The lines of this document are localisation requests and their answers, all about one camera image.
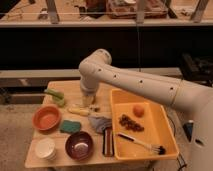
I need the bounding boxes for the orange fruit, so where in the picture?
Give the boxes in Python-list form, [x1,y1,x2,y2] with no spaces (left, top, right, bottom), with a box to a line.
[133,105,145,118]

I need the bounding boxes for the dark purple bowl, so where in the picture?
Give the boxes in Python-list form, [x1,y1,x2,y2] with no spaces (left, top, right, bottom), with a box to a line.
[65,131,94,161]

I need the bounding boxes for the dark brown rectangular brush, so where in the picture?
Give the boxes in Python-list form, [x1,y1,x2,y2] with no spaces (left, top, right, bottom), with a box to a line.
[103,128,114,157]

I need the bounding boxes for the grey crumpled cloth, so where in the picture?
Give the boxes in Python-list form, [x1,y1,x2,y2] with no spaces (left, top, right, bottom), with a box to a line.
[88,116,112,134]

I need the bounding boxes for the wooden table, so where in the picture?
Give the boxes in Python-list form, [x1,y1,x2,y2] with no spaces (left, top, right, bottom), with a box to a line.
[24,77,181,169]

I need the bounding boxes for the black cable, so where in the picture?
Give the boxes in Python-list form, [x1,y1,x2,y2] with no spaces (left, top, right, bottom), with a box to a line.
[170,114,188,171]

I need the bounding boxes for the green plastic toy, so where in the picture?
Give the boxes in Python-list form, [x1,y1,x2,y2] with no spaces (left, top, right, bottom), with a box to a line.
[44,88,65,107]

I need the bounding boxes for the yellow plastic bin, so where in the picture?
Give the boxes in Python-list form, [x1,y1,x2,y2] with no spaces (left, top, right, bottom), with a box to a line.
[110,89,179,161]

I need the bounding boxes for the bunch of dark grapes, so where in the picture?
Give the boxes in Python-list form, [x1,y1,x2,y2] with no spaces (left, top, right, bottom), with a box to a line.
[119,114,144,132]

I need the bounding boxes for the yellow corn cob toy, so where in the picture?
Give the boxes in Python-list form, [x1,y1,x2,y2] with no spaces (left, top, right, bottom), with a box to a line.
[68,105,100,116]

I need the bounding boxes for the green sponge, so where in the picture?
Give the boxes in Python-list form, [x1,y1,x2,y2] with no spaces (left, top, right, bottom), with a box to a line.
[60,120,81,134]

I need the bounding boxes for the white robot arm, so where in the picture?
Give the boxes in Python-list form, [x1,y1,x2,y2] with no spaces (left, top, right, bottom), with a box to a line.
[79,49,213,171]

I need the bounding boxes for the white cup stack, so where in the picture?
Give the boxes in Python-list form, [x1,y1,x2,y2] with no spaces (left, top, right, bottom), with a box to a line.
[35,138,56,160]

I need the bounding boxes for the red bowl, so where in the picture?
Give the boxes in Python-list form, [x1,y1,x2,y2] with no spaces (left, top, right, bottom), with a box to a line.
[32,105,61,131]

